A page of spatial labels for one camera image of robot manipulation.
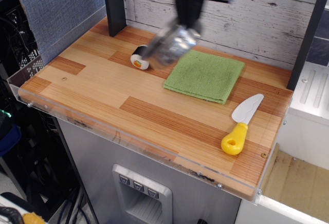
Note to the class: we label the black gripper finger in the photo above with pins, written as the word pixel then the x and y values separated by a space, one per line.
pixel 184 8
pixel 195 8

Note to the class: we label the stainless steel pot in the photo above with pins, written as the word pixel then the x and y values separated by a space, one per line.
pixel 171 43

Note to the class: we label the toy sushi roll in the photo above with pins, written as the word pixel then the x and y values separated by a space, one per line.
pixel 136 58

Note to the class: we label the green cloth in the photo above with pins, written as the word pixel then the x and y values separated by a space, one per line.
pixel 204 76

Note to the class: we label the blue fabric panel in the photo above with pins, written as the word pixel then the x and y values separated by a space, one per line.
pixel 56 24

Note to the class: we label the clear acrylic table guard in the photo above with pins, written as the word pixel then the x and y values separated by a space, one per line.
pixel 131 107

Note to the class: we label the silver toy fridge cabinet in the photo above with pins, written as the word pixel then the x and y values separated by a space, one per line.
pixel 125 183

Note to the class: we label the white toy sink unit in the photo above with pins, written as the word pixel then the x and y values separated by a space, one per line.
pixel 296 183

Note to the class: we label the black left post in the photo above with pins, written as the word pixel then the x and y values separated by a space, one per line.
pixel 116 19

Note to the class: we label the black post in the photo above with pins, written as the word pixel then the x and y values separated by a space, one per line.
pixel 116 19
pixel 314 21

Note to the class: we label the black right post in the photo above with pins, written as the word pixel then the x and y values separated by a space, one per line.
pixel 314 21

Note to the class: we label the yellow handled toy knife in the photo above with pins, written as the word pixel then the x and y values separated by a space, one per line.
pixel 233 143

